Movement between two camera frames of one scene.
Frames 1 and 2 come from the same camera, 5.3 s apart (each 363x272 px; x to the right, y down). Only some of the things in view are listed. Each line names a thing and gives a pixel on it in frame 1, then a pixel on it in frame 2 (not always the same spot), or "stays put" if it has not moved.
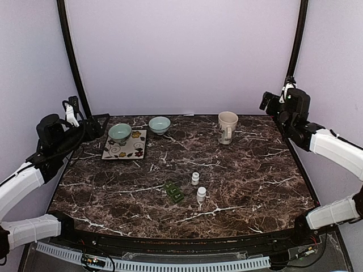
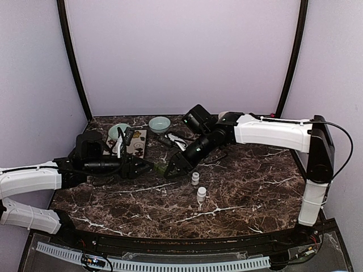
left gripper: [98, 131] to [127, 169]
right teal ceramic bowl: [159, 124] stays put
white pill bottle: [201, 194] stays put
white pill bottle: [195, 178] stays put
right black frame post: [298, 42] stays put
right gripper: [271, 110] to [181, 160]
